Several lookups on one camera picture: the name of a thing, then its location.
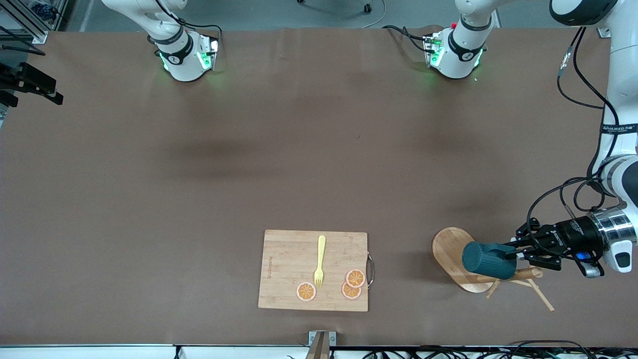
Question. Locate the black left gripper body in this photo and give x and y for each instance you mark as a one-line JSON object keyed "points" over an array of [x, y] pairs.
{"points": [[574, 234]]}

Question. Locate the dark teal cup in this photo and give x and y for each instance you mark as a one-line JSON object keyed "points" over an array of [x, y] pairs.
{"points": [[486, 264]]}

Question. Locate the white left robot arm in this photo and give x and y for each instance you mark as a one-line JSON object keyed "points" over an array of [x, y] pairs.
{"points": [[620, 75]]}

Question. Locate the wooden mug tree rack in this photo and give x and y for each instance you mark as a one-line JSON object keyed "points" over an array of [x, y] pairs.
{"points": [[448, 249]]}

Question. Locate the toy orange slice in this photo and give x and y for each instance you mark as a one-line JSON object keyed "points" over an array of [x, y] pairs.
{"points": [[348, 293], [306, 291], [355, 277]]}

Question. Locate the yellow plastic fork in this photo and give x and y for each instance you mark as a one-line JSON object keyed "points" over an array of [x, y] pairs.
{"points": [[321, 249]]}

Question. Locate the bamboo cutting board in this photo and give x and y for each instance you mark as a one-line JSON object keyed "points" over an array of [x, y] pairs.
{"points": [[286, 264]]}

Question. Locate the aluminium frame profile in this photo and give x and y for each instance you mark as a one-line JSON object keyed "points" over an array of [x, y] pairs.
{"points": [[40, 36]]}

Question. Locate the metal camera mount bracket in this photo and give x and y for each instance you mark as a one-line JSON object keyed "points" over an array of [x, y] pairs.
{"points": [[319, 346]]}

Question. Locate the white table edge rail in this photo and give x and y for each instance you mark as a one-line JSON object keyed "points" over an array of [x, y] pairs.
{"points": [[75, 353]]}

